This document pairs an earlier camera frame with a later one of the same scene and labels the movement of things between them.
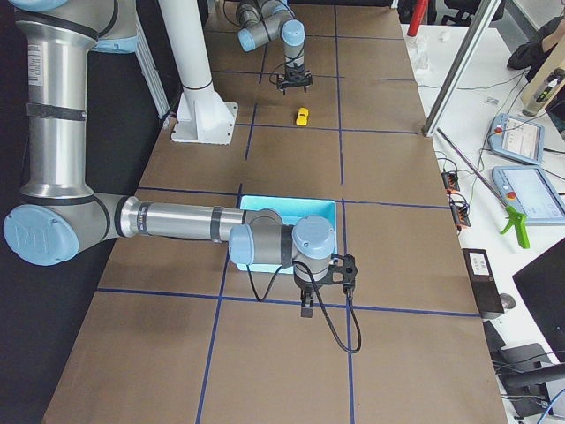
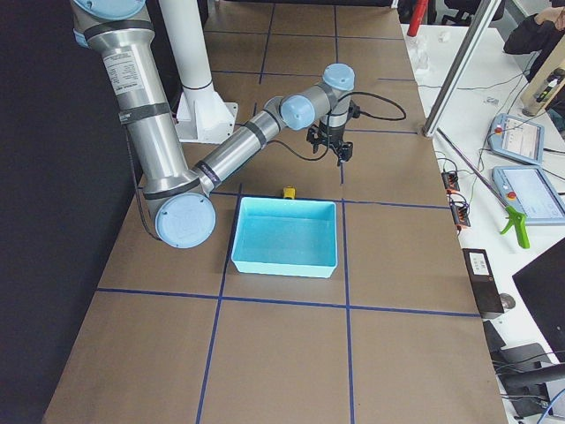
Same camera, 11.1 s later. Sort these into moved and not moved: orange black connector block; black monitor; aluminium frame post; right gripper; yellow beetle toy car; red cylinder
Moved: yellow beetle toy car; right gripper
Not moved: orange black connector block; black monitor; aluminium frame post; red cylinder
